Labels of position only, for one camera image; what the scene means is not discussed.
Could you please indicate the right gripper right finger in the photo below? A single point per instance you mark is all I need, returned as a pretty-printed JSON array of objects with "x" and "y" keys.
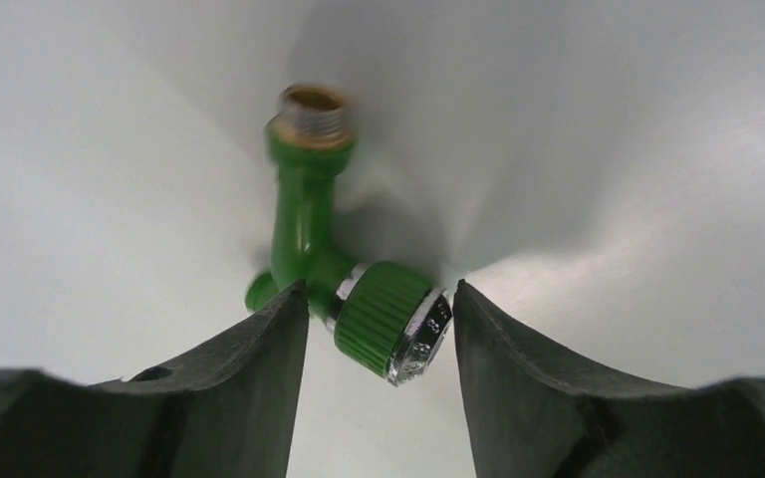
[{"x": 535, "y": 408}]

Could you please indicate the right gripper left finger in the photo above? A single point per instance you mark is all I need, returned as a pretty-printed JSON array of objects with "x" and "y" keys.
[{"x": 225, "y": 408}]

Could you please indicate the green water faucet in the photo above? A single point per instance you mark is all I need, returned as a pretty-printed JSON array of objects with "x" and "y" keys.
[{"x": 383, "y": 315}]

